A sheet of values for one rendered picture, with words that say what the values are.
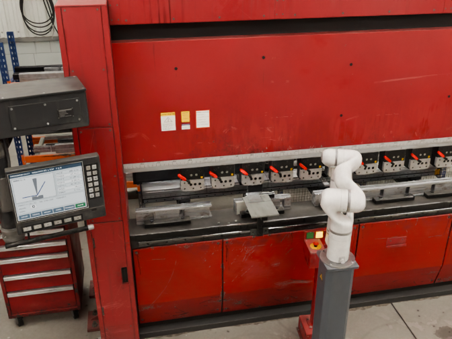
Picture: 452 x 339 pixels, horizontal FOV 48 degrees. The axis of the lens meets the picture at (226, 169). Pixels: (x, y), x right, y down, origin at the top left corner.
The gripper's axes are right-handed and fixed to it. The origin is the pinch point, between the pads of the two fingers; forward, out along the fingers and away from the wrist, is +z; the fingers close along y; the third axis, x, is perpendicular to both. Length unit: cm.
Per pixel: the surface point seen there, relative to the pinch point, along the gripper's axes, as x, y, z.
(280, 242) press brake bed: -28.2, -20.2, 6.6
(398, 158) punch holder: 56, -41, -42
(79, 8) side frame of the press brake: -140, -16, -153
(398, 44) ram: 44, -47, -121
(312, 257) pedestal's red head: -13.6, 6.3, -0.8
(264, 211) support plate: -42, -14, -25
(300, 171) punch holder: -14, -36, -40
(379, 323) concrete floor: 47, -2, 74
